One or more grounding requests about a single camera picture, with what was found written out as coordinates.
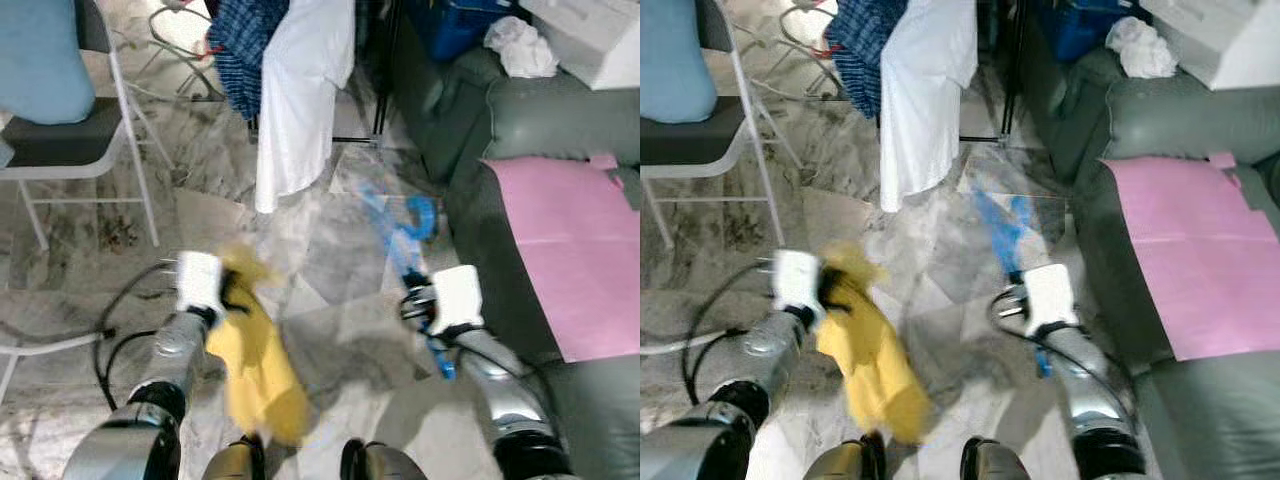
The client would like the yellow polo shirt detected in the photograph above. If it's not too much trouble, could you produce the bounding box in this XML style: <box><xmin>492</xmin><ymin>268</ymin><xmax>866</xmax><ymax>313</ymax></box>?
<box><xmin>815</xmin><ymin>240</ymin><xmax>931</xmax><ymax>446</ymax></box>
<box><xmin>205</xmin><ymin>245</ymin><xmax>311</xmax><ymax>446</ymax></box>

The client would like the blue plastic clothes hanger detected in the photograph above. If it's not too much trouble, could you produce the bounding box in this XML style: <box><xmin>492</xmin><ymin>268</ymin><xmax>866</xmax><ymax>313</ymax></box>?
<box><xmin>970</xmin><ymin>185</ymin><xmax>1056</xmax><ymax>379</ymax></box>
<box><xmin>355</xmin><ymin>180</ymin><xmax>461</xmax><ymax>381</ymax></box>

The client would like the robot right leg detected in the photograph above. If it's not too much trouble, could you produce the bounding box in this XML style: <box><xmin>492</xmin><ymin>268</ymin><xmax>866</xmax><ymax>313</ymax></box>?
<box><xmin>960</xmin><ymin>437</ymin><xmax>1031</xmax><ymax>480</ymax></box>
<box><xmin>340</xmin><ymin>438</ymin><xmax>431</xmax><ymax>480</ymax></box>

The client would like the robot leg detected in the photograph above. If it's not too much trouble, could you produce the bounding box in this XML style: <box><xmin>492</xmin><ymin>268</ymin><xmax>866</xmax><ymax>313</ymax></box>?
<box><xmin>960</xmin><ymin>437</ymin><xmax>1031</xmax><ymax>480</ymax></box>
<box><xmin>800</xmin><ymin>432</ymin><xmax>886</xmax><ymax>480</ymax></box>
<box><xmin>340</xmin><ymin>438</ymin><xmax>431</xmax><ymax>480</ymax></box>
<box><xmin>200</xmin><ymin>435</ymin><xmax>266</xmax><ymax>480</ymax></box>

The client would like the robot left leg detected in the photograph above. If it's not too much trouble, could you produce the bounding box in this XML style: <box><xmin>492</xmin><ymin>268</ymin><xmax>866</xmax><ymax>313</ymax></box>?
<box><xmin>800</xmin><ymin>432</ymin><xmax>886</xmax><ymax>480</ymax></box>
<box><xmin>200</xmin><ymin>435</ymin><xmax>266</xmax><ymax>480</ymax></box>

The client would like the pink mat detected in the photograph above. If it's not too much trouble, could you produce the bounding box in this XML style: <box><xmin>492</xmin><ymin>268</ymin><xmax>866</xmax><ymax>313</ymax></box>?
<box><xmin>483</xmin><ymin>153</ymin><xmax>640</xmax><ymax>363</ymax></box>
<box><xmin>1100</xmin><ymin>152</ymin><xmax>1280</xmax><ymax>363</ymax></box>

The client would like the white shirt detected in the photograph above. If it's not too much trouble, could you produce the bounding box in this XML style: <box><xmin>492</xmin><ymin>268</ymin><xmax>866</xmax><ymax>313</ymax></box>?
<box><xmin>255</xmin><ymin>0</ymin><xmax>358</xmax><ymax>214</ymax></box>
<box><xmin>878</xmin><ymin>0</ymin><xmax>979</xmax><ymax>213</ymax></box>

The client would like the black clothes drying rack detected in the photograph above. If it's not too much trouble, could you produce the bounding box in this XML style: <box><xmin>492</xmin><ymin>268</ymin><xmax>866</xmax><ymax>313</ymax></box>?
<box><xmin>245</xmin><ymin>0</ymin><xmax>406</xmax><ymax>146</ymax></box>
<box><xmin>960</xmin><ymin>0</ymin><xmax>1028</xmax><ymax>146</ymax></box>

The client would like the grey-green sofa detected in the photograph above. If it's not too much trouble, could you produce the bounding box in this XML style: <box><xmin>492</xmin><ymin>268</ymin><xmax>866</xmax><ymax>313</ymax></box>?
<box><xmin>1010</xmin><ymin>0</ymin><xmax>1280</xmax><ymax>480</ymax></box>
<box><xmin>385</xmin><ymin>0</ymin><xmax>640</xmax><ymax>480</ymax></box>

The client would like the blue plaid shirt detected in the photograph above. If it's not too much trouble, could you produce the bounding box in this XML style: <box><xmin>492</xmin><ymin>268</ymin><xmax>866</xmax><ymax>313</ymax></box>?
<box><xmin>825</xmin><ymin>0</ymin><xmax>906</xmax><ymax>119</ymax></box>
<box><xmin>205</xmin><ymin>0</ymin><xmax>291</xmax><ymax>123</ymax></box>

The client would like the white crumpled cloth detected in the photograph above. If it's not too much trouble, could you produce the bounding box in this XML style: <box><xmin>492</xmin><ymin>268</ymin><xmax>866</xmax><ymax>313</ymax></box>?
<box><xmin>1105</xmin><ymin>15</ymin><xmax>1179</xmax><ymax>79</ymax></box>
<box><xmin>484</xmin><ymin>15</ymin><xmax>559</xmax><ymax>79</ymax></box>

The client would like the blue storage bin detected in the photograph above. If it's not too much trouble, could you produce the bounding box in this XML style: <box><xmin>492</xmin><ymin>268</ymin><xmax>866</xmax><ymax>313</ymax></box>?
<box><xmin>410</xmin><ymin>0</ymin><xmax>521</xmax><ymax>63</ymax></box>
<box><xmin>1035</xmin><ymin>0</ymin><xmax>1141</xmax><ymax>63</ymax></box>

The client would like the light blue cushion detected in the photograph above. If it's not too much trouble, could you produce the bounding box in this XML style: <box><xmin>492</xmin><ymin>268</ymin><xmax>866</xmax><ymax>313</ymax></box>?
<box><xmin>640</xmin><ymin>0</ymin><xmax>719</xmax><ymax>123</ymax></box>
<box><xmin>0</xmin><ymin>0</ymin><xmax>96</xmax><ymax>126</ymax></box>

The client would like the white box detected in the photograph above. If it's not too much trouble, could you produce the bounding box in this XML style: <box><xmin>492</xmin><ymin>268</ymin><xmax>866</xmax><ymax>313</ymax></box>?
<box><xmin>520</xmin><ymin>0</ymin><xmax>640</xmax><ymax>91</ymax></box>
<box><xmin>1140</xmin><ymin>0</ymin><xmax>1280</xmax><ymax>91</ymax></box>

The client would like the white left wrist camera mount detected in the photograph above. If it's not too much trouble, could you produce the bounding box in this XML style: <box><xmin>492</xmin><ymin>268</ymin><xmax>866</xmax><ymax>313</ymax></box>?
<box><xmin>175</xmin><ymin>250</ymin><xmax>226</xmax><ymax>316</ymax></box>
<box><xmin>773</xmin><ymin>250</ymin><xmax>823</xmax><ymax>313</ymax></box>

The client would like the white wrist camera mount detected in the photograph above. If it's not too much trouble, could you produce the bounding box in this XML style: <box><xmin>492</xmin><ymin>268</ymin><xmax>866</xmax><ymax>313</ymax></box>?
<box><xmin>430</xmin><ymin>265</ymin><xmax>486</xmax><ymax>336</ymax></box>
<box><xmin>175</xmin><ymin>250</ymin><xmax>226</xmax><ymax>316</ymax></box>
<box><xmin>773</xmin><ymin>250</ymin><xmax>823</xmax><ymax>313</ymax></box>
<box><xmin>1022</xmin><ymin>263</ymin><xmax>1079</xmax><ymax>336</ymax></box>

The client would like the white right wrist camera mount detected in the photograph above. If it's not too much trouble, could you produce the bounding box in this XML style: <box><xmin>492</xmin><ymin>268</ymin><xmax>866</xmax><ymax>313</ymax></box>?
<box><xmin>1022</xmin><ymin>263</ymin><xmax>1079</xmax><ymax>336</ymax></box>
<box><xmin>430</xmin><ymin>265</ymin><xmax>486</xmax><ymax>336</ymax></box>

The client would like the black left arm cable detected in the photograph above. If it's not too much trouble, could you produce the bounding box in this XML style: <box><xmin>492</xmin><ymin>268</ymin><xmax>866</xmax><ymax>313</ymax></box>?
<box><xmin>683</xmin><ymin>262</ymin><xmax>776</xmax><ymax>406</ymax></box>
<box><xmin>92</xmin><ymin>258</ymin><xmax>181</xmax><ymax>411</ymax></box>

